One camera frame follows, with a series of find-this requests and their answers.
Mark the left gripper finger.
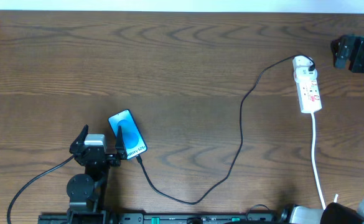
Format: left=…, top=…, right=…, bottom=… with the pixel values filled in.
left=69, top=124, right=88, bottom=153
left=115, top=126, right=128, bottom=160

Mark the blue screen Samsung smartphone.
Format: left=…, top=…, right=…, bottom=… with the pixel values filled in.
left=108, top=110, right=147, bottom=159

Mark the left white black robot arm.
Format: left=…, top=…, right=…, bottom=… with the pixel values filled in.
left=66, top=125, right=127, bottom=224

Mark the left black camera cable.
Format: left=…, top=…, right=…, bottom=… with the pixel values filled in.
left=6, top=154, right=76, bottom=224

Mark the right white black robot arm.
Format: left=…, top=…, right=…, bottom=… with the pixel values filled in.
left=278, top=34, right=364, bottom=224

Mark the black USB charging cable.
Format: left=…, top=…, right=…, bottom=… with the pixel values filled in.
left=135, top=54, right=317, bottom=205

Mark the white power strip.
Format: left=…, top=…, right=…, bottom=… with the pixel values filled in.
left=294, top=67, right=322, bottom=114

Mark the white power strip cord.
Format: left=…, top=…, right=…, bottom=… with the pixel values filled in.
left=310, top=112, right=327, bottom=210

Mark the white USB wall charger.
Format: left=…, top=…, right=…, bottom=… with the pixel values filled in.
left=292, top=55, right=315, bottom=72

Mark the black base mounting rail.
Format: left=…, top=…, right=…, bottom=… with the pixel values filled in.
left=37, top=212, right=277, bottom=224

